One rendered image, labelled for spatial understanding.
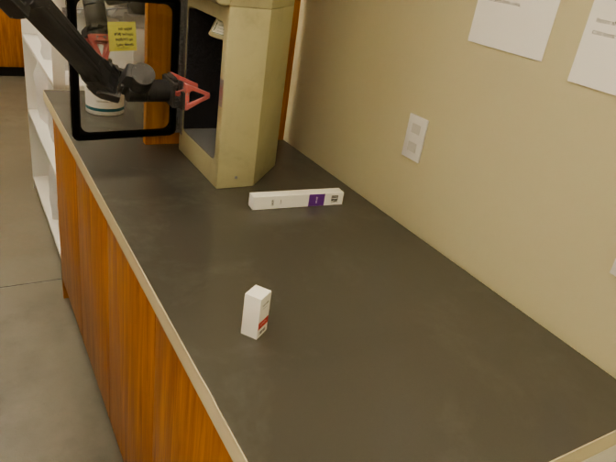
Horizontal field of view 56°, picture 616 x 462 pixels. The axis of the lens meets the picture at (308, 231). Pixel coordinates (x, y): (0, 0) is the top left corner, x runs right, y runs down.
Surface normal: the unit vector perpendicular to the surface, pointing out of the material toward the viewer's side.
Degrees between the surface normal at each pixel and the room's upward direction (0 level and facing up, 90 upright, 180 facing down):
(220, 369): 1
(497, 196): 90
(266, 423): 0
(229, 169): 90
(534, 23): 90
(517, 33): 90
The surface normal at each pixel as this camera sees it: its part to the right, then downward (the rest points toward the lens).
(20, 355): 0.14, -0.89
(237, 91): 0.49, 0.45
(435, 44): -0.86, 0.11
